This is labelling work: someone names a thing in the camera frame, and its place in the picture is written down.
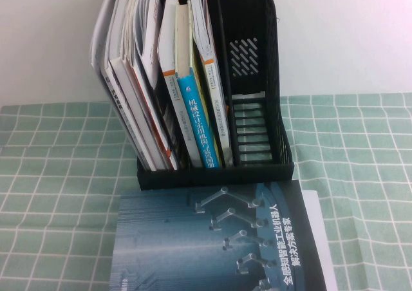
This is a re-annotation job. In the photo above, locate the dark photo cover brochure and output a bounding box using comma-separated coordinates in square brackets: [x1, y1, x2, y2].
[153, 75, 183, 168]

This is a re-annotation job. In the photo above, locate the white brochure orange edge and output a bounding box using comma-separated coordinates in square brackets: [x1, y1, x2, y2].
[127, 46, 180, 171]

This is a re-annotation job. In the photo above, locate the blue spine mechanical design book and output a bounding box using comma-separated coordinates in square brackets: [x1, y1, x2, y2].
[174, 0, 223, 169]

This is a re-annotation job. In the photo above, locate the black plastic book holder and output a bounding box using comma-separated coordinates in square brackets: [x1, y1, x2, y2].
[136, 0, 295, 191]

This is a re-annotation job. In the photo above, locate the white AgileX robotics brochure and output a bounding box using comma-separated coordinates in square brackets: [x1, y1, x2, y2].
[301, 190, 338, 291]

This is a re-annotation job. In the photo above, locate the blue circuit-pattern brochure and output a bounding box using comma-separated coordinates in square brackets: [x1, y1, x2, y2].
[109, 180, 332, 291]

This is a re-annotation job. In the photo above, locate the green checked tablecloth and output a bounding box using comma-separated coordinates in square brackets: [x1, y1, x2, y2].
[0, 93, 412, 291]

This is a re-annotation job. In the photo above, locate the white magazines stack left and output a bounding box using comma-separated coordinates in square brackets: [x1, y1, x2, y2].
[89, 0, 152, 171]

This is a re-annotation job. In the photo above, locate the white book orange band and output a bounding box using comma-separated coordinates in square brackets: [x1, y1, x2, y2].
[187, 0, 234, 169]
[156, 0, 203, 169]

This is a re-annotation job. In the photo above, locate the thick white brochure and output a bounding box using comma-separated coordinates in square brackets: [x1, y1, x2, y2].
[106, 0, 160, 172]

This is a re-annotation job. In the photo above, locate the curled white magazine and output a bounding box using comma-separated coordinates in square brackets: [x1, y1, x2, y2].
[120, 0, 164, 89]

